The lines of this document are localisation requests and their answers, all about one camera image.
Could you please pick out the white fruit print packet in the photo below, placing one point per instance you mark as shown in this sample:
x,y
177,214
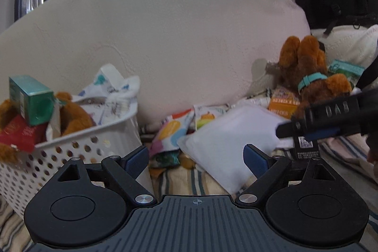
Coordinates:
x,y
208,117

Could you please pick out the red packet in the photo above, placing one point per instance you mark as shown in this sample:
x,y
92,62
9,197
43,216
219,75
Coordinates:
x,y
20,134

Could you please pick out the large white pouch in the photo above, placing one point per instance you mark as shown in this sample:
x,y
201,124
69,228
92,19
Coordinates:
x,y
233,141

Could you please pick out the orange snack box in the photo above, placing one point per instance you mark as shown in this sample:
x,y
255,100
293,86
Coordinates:
x,y
283,103

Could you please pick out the teal box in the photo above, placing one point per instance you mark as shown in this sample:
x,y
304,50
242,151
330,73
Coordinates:
x,y
345,69

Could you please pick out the brown long-armed plush toy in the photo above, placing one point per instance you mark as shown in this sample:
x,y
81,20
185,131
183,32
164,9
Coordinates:
x,y
73,119

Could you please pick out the brown plush dog teal collar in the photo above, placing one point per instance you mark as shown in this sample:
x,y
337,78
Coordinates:
x,y
313,77

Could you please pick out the person's right hand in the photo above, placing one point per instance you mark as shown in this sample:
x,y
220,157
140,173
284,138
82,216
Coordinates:
x,y
373,160

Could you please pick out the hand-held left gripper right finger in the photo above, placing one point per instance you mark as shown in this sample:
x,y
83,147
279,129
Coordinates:
x,y
255,160

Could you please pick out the white perforated plastic basket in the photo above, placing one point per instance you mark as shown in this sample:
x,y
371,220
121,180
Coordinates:
x,y
29,176

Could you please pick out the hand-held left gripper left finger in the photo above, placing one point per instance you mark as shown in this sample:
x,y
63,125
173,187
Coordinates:
x,y
137,158

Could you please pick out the small grey packet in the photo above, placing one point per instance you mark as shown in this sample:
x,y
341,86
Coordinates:
x,y
272,67

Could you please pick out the cream cushion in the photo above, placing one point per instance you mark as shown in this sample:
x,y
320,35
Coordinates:
x,y
345,45

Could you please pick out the small black box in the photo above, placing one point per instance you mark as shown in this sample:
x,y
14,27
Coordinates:
x,y
305,147

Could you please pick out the green foil sachet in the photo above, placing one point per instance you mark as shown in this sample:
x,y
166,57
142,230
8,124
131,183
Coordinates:
x,y
165,159

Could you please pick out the colourful dotted packet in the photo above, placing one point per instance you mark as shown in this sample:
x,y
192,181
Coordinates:
x,y
168,134

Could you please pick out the white printed packet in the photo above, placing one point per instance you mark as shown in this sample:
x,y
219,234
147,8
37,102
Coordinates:
x,y
103,77

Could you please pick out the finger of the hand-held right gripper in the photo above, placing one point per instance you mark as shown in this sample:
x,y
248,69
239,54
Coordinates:
x,y
324,119

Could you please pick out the green box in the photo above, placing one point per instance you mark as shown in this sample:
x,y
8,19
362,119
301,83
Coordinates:
x,y
32,101

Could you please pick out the white wipes pack purple label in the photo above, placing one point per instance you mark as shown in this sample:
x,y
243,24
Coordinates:
x,y
118,106

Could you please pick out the white quilted mattress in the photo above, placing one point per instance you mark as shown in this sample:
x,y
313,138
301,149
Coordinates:
x,y
162,33

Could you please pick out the striped white tube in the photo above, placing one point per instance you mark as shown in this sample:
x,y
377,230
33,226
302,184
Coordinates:
x,y
149,129

